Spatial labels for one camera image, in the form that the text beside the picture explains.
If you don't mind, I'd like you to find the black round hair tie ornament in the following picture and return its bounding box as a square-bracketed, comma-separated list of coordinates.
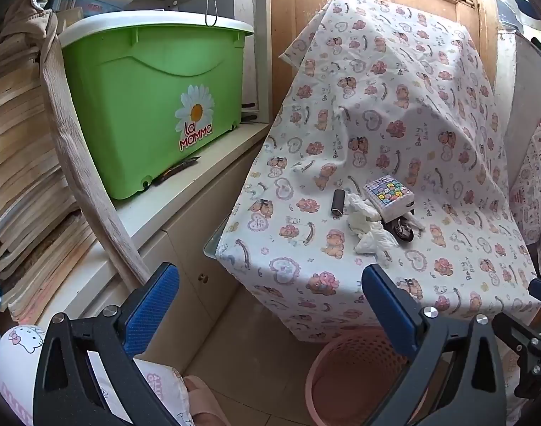
[388, 217, 414, 243]

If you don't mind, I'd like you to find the white tissue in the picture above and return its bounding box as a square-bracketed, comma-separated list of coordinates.
[346, 193, 381, 236]
[353, 221, 399, 266]

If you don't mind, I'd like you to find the pastel bear tissue pack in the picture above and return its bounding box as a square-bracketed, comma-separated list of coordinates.
[364, 175, 415, 222]

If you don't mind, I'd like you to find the black cylindrical lighter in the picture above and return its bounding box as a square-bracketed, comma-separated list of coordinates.
[331, 190, 346, 219]

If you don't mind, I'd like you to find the patterned cushion right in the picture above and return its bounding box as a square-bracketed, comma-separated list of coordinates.
[510, 119, 541, 245]

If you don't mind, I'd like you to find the pink plastic waste basket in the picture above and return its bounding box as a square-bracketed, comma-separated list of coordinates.
[305, 327, 407, 425]

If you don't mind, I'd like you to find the pink slipper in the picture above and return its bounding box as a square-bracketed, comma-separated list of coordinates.
[184, 375, 230, 426]

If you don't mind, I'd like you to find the stack of old books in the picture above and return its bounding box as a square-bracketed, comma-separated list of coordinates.
[0, 0, 98, 325]

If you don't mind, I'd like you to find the white cabinet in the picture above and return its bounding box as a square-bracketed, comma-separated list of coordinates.
[15, 123, 269, 371]

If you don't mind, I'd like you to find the bear-print table cloth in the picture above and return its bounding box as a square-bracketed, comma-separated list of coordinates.
[216, 0, 540, 342]

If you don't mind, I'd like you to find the black pen on cabinet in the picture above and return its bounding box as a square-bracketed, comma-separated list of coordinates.
[151, 157, 200, 186]

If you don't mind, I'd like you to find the green plastic storage bin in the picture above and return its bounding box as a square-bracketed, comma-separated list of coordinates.
[59, 10, 254, 200]

